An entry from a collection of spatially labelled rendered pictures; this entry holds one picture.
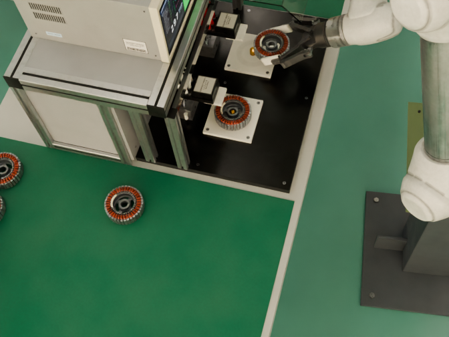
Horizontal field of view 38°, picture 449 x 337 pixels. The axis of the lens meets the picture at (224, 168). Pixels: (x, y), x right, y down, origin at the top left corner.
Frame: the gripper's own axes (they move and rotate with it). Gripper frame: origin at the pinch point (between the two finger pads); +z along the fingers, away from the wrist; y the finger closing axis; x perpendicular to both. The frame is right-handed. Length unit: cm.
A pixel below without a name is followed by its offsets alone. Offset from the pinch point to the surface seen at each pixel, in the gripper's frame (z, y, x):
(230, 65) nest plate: 13.5, 6.2, -1.3
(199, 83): 9.4, 24.0, -15.1
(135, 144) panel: 29, 41, -13
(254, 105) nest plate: 3.9, 19.2, 4.3
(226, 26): 7.5, 2.1, -13.9
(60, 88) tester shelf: 24, 46, -46
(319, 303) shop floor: 17, 51, 87
